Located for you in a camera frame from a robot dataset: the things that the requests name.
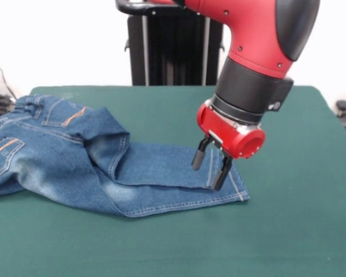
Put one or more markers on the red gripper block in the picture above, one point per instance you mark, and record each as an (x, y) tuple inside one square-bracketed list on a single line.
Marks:
[(227, 132)]

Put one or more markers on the blue denim jeans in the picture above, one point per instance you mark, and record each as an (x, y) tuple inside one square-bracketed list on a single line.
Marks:
[(60, 167)]

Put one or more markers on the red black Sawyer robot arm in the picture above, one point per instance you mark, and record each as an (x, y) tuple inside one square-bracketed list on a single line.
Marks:
[(262, 57)]

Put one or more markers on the dark green table cloth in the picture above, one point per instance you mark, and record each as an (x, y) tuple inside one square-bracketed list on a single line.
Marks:
[(219, 245)]

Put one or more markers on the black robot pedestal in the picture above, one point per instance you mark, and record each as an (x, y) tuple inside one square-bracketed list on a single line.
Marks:
[(167, 49)]

